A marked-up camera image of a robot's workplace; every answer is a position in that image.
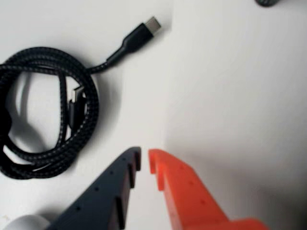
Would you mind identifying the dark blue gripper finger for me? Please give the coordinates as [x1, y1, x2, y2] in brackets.
[45, 146, 142, 230]

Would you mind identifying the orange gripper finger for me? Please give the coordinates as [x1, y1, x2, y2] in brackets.
[148, 148, 272, 230]

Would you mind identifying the small grey cylinder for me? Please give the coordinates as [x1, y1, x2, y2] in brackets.
[254, 0, 280, 8]

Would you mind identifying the black braided USB-C cable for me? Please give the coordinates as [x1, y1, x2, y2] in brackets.
[0, 16, 162, 181]

